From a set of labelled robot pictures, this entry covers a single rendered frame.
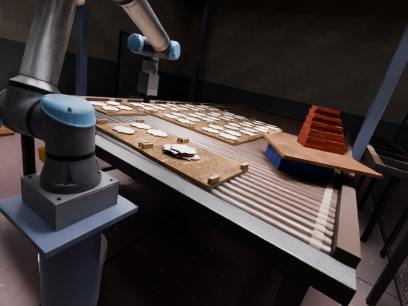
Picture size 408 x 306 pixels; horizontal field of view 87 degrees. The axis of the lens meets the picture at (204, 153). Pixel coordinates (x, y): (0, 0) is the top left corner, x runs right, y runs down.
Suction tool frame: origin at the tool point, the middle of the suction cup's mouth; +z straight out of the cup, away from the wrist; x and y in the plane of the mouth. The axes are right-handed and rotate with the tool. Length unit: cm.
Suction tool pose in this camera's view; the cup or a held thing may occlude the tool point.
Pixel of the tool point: (146, 102)
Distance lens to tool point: 121.2
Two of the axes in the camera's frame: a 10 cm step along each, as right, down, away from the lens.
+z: -2.0, 9.3, 3.2
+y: -7.6, -3.5, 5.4
